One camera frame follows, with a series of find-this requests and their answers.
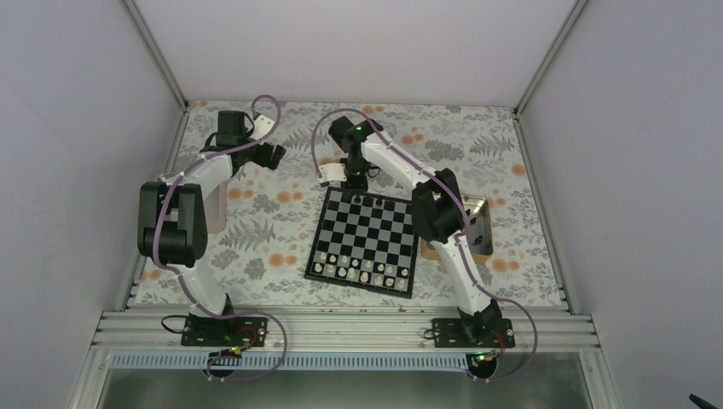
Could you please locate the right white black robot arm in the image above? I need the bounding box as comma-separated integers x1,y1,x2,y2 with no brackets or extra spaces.
317,116,502,347

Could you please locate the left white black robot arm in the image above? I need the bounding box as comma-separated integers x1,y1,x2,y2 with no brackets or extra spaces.
137,111,286,345

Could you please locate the black white chess board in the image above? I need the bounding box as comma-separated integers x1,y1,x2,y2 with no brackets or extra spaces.
304,187,419,299

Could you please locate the white chess pieces row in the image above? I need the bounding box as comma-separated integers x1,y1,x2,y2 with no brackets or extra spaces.
304,251,414,293

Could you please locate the wooden tray with metal bottom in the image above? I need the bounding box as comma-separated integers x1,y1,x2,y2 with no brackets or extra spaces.
411,190,494,266

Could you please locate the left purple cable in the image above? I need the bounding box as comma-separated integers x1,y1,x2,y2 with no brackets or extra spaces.
150,95,289,383

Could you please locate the purple cable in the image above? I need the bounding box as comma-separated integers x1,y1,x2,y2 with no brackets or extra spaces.
150,95,289,383
310,108,539,385

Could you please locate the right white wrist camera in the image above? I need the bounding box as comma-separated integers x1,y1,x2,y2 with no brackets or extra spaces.
317,163,347,185

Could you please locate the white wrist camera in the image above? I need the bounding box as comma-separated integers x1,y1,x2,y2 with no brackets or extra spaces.
317,163,347,185
251,114,275,140

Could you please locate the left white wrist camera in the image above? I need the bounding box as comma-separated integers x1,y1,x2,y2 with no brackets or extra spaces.
251,114,275,140

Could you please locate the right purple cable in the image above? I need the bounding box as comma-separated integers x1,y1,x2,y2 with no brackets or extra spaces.
310,108,539,385

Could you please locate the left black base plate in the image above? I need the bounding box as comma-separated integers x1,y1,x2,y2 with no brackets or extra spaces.
180,315,269,348

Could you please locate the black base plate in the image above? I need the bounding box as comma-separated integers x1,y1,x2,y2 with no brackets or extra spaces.
423,318,516,349
180,315,269,348

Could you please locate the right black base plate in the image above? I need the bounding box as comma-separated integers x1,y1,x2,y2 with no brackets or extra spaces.
423,318,516,349

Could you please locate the aluminium rail frame front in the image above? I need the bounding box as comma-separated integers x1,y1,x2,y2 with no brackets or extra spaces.
91,308,600,353

